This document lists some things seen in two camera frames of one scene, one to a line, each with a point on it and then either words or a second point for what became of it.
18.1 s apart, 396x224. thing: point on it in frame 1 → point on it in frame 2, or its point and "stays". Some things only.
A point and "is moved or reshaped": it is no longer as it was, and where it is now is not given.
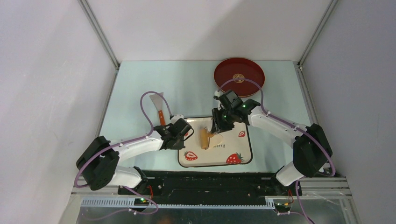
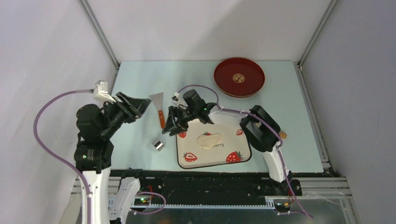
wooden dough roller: (205, 136) is moved or reshaped
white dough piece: (215, 140) stays
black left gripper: (179, 146) → (136, 107)
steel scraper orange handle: (157, 100) stays
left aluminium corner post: (100, 31) stays
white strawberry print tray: (232, 146) stays
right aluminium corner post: (316, 31) stays
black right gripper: (219, 126) → (180, 126)
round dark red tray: (239, 67) stays
